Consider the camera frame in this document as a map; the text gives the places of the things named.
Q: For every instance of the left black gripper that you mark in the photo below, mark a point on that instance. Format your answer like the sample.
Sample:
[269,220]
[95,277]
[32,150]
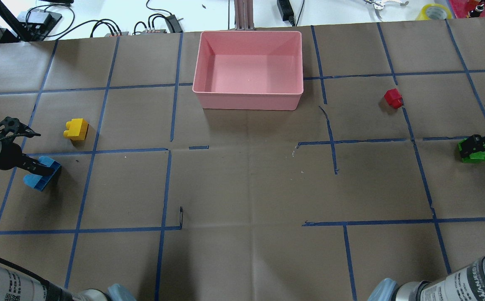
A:
[5,156]

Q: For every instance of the green toy block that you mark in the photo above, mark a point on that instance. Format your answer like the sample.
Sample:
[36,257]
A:
[475,158]

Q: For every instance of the blue toy block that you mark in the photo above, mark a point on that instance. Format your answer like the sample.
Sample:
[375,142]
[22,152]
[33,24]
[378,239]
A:
[46,170]

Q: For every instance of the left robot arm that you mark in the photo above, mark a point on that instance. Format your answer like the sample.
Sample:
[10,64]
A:
[20,284]

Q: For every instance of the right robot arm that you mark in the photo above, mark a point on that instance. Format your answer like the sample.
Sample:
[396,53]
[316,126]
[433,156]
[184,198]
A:
[466,284]

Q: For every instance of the pink plastic box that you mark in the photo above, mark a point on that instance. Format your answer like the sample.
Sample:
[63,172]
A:
[249,70]

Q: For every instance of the yellow toy block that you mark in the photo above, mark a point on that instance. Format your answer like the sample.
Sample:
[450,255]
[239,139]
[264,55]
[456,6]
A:
[76,129]

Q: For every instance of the red toy block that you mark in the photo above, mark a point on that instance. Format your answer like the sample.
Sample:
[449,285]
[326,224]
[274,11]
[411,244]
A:
[394,98]

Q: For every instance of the yellow tape roll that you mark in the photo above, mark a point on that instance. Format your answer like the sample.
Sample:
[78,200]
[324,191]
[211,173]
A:
[434,11]

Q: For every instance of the black usb hub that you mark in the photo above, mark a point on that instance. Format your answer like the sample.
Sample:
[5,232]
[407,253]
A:
[173,24]

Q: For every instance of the black power adapter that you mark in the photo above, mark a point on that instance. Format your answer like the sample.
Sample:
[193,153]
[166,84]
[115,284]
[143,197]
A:
[286,11]

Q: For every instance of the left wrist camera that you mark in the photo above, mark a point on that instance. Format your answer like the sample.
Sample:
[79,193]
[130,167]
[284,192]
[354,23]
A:
[11,128]

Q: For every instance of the aluminium frame post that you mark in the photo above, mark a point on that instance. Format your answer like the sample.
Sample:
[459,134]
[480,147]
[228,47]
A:
[244,17]

